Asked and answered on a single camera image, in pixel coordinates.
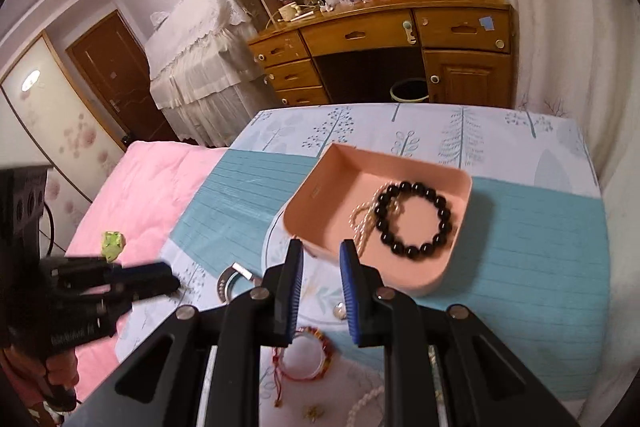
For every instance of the small gold ornament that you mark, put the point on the small gold ornament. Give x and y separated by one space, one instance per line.
313 414

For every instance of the green small toy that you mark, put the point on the green small toy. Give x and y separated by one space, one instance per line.
113 246

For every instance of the white lace cover cloth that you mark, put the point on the white lace cover cloth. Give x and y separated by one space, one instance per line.
200 57

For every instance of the wooden desk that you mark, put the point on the wooden desk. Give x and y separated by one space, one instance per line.
465 77

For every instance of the brown wooden door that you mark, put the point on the brown wooden door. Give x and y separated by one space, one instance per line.
120 72

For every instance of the person's left hand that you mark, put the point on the person's left hand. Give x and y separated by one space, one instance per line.
59 374

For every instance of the green drawer hook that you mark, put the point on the green drawer hook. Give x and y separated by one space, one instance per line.
409 32

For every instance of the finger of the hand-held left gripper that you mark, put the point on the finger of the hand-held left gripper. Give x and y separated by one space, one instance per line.
112 304
147 276

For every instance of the black trash bin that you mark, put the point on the black trash bin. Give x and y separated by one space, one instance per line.
410 89

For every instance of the clear glass bead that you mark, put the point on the clear glass bead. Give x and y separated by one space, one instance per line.
340 308

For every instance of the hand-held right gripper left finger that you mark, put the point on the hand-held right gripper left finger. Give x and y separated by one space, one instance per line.
295 289

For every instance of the cream mug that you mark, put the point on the cream mug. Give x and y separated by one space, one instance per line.
287 13

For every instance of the silver bangle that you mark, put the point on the silver bangle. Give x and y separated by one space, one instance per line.
223 279

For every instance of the floral sliding wardrobe door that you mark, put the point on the floral sliding wardrobe door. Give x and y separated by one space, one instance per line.
55 122

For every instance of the white leaf print curtain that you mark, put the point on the white leaf print curtain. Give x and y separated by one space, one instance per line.
565 32

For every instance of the pink blanket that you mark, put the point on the pink blanket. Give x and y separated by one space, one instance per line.
145 197

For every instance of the pink plastic tray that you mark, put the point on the pink plastic tray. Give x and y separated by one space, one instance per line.
325 207

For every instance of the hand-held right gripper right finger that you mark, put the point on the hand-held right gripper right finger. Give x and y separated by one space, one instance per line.
350 294

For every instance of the blue sticker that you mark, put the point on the blue sticker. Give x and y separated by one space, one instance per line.
485 23

